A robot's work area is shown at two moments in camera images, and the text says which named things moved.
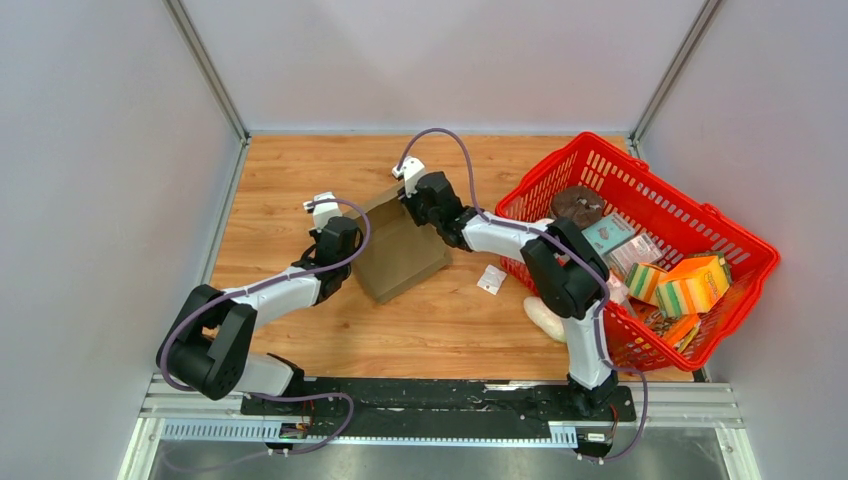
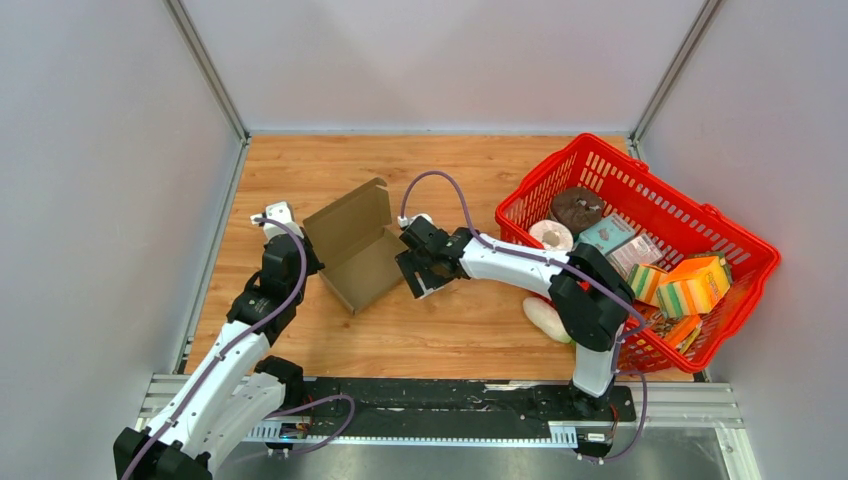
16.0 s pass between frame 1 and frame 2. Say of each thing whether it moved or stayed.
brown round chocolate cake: stayed
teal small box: stayed
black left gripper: moved
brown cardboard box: moved
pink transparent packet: stayed
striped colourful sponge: stayed
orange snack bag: stayed
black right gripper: moved
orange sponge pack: stayed
